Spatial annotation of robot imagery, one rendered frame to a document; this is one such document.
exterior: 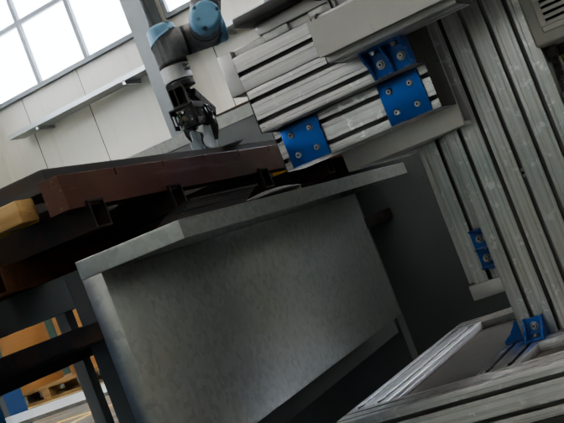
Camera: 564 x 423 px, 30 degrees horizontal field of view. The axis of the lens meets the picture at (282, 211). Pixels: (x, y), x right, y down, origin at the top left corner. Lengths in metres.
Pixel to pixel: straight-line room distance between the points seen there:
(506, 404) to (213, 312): 0.55
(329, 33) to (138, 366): 0.69
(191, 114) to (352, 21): 0.78
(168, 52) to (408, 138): 0.75
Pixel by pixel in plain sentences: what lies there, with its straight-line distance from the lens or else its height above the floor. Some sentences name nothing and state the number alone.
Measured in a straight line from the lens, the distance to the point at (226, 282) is 2.02.
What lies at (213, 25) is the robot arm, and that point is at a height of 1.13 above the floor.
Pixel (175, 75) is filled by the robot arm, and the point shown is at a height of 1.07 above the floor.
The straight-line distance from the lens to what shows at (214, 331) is 1.93.
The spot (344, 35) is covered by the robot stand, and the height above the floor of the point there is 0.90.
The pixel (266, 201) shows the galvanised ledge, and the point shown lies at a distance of 1.91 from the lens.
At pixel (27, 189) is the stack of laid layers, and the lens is 1.83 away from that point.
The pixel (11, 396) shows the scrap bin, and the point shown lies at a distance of 7.36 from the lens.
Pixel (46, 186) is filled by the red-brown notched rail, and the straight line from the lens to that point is 1.77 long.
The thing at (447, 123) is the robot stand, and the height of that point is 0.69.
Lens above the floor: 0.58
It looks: 2 degrees up
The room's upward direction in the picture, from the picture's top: 21 degrees counter-clockwise
